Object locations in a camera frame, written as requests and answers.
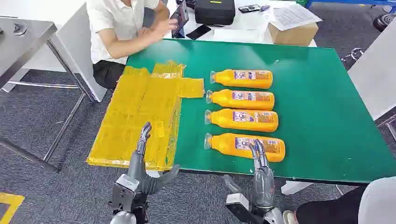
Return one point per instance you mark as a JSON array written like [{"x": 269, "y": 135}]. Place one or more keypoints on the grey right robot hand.
[{"x": 263, "y": 188}]

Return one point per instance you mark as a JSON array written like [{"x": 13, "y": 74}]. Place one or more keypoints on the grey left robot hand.
[{"x": 137, "y": 168}]

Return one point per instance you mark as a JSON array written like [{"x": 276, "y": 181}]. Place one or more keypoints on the orange drink bottle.
[
  {"x": 226, "y": 145},
  {"x": 244, "y": 79},
  {"x": 241, "y": 100},
  {"x": 244, "y": 120}
]

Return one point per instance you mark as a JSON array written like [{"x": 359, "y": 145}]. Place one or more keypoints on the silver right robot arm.
[{"x": 275, "y": 218}]

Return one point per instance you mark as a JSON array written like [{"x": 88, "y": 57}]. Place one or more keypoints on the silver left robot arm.
[{"x": 122, "y": 218}]

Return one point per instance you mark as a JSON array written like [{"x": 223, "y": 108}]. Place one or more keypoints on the white table leg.
[{"x": 297, "y": 187}]

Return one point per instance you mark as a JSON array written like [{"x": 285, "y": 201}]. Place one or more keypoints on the white panel board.
[
  {"x": 74, "y": 46},
  {"x": 377, "y": 77}
]

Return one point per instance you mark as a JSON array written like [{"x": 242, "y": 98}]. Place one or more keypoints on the seated person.
[{"x": 114, "y": 24}]

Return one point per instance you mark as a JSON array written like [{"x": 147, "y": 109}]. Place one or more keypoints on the black smartphone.
[{"x": 198, "y": 32}]

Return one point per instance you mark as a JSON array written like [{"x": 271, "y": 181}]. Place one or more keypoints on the cardboard box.
[{"x": 294, "y": 35}]

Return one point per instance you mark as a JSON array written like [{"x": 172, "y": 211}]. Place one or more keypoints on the black tablet on stand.
[{"x": 180, "y": 17}]

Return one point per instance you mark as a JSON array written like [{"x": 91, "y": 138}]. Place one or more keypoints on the white desk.
[{"x": 250, "y": 21}]

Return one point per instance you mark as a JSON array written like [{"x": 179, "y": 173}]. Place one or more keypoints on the steel table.
[{"x": 18, "y": 46}]

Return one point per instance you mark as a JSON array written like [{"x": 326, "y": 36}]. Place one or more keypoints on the black carrying case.
[{"x": 215, "y": 12}]

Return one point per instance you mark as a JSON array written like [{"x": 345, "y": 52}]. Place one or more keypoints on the printed paper sheet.
[{"x": 294, "y": 17}]

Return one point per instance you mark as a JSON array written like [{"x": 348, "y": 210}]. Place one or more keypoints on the small black device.
[{"x": 249, "y": 8}]

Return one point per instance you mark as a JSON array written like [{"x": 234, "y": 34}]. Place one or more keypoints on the small metal part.
[{"x": 19, "y": 29}]

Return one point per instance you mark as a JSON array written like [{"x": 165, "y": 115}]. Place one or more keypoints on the blue metal rack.
[{"x": 346, "y": 2}]

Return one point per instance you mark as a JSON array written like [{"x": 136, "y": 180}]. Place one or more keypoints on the black round base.
[{"x": 385, "y": 23}]

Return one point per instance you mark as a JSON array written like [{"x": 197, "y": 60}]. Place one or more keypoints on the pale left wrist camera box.
[{"x": 123, "y": 191}]

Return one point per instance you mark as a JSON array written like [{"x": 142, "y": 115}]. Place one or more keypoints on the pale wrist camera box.
[
  {"x": 123, "y": 191},
  {"x": 238, "y": 205}
]

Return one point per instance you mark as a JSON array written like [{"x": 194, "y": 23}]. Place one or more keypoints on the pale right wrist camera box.
[{"x": 238, "y": 205}]

